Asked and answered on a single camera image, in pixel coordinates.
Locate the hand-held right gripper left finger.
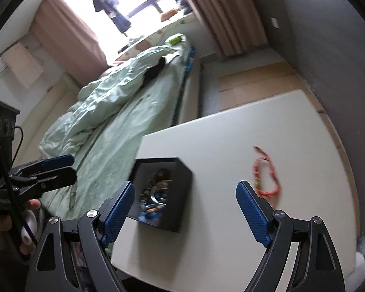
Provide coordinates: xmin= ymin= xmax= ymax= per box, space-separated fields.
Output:
xmin=24 ymin=181 xmax=136 ymax=292

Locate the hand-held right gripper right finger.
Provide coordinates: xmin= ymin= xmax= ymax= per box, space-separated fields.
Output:
xmin=236 ymin=181 xmax=347 ymax=292

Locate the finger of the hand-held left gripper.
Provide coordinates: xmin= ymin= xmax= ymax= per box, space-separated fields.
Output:
xmin=10 ymin=167 xmax=78 ymax=203
xmin=10 ymin=155 xmax=75 ymax=177

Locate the blue bead bracelet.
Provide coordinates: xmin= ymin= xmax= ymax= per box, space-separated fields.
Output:
xmin=138 ymin=207 xmax=163 ymax=223

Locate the red string bracelet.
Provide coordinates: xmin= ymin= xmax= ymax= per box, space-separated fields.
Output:
xmin=252 ymin=146 xmax=283 ymax=196

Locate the white jade bangle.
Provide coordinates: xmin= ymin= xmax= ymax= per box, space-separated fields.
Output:
xmin=148 ymin=185 xmax=171 ymax=205

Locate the dark blue box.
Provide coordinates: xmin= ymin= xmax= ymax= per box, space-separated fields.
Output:
xmin=131 ymin=157 xmax=193 ymax=233

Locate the person's left hand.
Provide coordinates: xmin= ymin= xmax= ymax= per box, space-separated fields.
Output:
xmin=0 ymin=199 xmax=39 ymax=256

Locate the cream headboard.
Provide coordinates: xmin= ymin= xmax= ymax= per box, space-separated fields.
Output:
xmin=18 ymin=72 xmax=83 ymax=136

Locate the bed with green sheet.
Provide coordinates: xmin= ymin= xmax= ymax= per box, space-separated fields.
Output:
xmin=38 ymin=33 xmax=202 ymax=251

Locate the cream hanging towel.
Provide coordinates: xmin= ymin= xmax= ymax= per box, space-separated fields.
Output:
xmin=1 ymin=43 xmax=45 ymax=89

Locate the light green duvet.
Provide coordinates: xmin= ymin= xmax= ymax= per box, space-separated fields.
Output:
xmin=38 ymin=43 xmax=192 ymax=153

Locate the white table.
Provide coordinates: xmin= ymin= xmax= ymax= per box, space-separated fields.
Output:
xmin=111 ymin=90 xmax=361 ymax=287

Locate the pink curtain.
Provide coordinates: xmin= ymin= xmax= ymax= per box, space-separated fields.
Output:
xmin=176 ymin=0 xmax=270 ymax=57
xmin=30 ymin=0 xmax=109 ymax=91

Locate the white cloth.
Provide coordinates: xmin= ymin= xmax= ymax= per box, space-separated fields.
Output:
xmin=354 ymin=237 xmax=365 ymax=266

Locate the black cloth item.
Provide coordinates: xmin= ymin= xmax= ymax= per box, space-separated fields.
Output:
xmin=144 ymin=58 xmax=166 ymax=83

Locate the dark hanging garment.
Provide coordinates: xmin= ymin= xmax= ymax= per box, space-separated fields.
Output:
xmin=87 ymin=0 xmax=131 ymax=33

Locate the orange plush toy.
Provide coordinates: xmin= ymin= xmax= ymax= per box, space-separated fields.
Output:
xmin=161 ymin=8 xmax=180 ymax=21

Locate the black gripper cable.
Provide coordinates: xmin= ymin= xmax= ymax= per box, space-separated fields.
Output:
xmin=0 ymin=126 xmax=39 ymax=245

